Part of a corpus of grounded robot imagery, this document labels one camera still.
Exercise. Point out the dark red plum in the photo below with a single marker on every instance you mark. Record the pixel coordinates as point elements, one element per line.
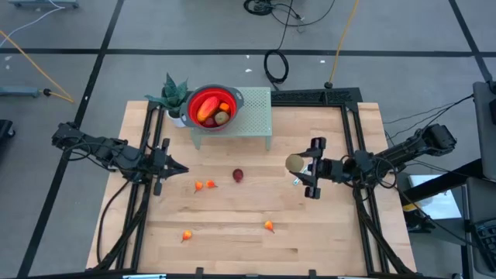
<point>238,175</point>

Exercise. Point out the small orange fruit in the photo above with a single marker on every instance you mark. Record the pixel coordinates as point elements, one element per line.
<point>224,106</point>

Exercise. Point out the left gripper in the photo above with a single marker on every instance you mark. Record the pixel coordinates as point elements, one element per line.
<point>157,166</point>

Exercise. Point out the black camera bracket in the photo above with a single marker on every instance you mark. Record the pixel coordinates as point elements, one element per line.
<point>312,273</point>
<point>199,271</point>

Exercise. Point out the grey stand foot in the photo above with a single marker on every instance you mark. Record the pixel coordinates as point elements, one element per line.
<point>19,91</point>
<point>42,3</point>

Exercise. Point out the white plant pot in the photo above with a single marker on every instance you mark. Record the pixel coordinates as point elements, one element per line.
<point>175,121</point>

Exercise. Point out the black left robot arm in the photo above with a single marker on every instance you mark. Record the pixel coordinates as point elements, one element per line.
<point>112,153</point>

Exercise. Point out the grey desk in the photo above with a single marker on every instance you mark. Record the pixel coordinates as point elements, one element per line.
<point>480,201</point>

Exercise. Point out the silver bar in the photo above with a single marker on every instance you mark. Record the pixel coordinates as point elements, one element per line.
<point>143,276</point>

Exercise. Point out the red grey collapsible colander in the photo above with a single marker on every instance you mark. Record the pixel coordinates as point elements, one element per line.
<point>232,97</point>

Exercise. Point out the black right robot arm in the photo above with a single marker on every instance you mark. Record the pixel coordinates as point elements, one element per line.
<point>407,149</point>

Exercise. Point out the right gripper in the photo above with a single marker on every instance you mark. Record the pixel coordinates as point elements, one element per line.
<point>327,170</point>

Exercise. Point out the black aluminium table frame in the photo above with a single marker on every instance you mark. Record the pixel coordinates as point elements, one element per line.
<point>310,96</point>

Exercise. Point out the green snake plant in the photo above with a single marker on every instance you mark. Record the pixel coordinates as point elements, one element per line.
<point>172,95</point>

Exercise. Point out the pale green perforated shelf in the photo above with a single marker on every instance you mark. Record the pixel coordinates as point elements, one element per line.
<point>255,112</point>

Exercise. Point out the white box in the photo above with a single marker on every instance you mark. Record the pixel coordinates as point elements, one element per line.
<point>438,205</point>

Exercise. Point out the black keyboard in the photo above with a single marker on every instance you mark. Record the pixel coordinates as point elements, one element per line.
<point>488,240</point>

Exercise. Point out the brown green kiwi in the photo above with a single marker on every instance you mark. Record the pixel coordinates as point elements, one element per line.
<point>295,163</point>
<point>222,118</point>

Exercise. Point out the red orange mango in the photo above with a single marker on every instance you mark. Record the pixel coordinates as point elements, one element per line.
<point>208,109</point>

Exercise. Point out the black caster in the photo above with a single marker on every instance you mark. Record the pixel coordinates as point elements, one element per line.
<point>5,128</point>

